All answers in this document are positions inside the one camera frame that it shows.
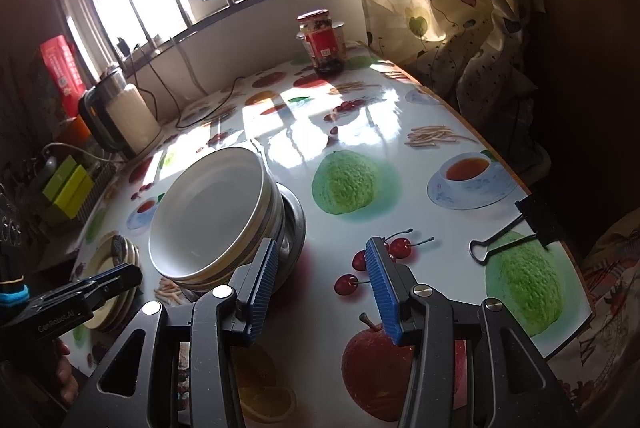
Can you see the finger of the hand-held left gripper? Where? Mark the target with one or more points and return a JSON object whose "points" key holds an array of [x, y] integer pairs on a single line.
{"points": [[117, 280]]}

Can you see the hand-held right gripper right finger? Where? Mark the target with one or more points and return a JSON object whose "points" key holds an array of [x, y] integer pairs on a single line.
{"points": [[382, 293]]}

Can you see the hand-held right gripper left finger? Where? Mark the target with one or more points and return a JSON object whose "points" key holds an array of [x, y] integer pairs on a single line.
{"points": [[264, 293]]}

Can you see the white bowl with grey stripe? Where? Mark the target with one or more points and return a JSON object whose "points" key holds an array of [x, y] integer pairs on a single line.
{"points": [[200, 286], [210, 208]]}

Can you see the stainless steel bowl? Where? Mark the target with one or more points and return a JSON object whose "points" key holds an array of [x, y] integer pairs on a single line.
{"points": [[294, 228]]}

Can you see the person's left hand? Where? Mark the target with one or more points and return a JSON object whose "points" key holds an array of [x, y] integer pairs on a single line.
{"points": [[65, 373]]}

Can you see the grey ribbed basket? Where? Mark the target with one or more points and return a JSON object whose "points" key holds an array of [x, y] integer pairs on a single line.
{"points": [[97, 190]]}

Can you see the grey rounded device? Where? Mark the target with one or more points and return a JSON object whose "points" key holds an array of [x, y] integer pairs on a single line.
{"points": [[49, 164]]}

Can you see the fruit-printed tablecloth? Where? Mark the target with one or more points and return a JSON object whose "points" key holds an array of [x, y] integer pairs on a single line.
{"points": [[310, 143]]}

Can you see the orange box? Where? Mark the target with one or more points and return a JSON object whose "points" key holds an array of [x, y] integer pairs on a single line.
{"points": [[80, 128]]}

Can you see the white electric kettle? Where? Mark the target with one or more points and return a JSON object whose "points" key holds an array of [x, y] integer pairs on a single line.
{"points": [[132, 113]]}

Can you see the black binder clip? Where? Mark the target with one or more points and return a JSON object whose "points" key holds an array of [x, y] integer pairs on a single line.
{"points": [[542, 215]]}

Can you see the red package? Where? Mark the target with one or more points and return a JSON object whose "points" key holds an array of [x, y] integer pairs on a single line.
{"points": [[60, 68]]}

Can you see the printed cloth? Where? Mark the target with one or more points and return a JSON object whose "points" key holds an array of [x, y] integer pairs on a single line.
{"points": [[610, 308]]}

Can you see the red-label glass jar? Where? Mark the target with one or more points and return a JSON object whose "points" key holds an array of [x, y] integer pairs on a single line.
{"points": [[324, 43]]}

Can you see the heart-printed curtain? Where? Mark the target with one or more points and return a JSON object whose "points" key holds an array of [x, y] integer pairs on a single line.
{"points": [[450, 8]]}

